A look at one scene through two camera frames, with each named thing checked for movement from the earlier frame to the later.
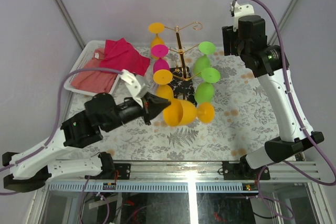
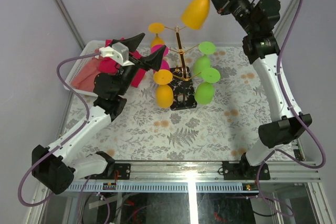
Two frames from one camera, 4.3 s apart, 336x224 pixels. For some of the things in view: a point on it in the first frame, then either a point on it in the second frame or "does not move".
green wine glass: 204,92 does not move
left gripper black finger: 153,106 to 131,43
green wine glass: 202,62 does not move
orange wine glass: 163,77 does not move
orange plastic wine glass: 156,28 does not move
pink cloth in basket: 95,81 does not move
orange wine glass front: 180,112 to 195,12
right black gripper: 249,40 to 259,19
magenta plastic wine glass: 160,51 does not move
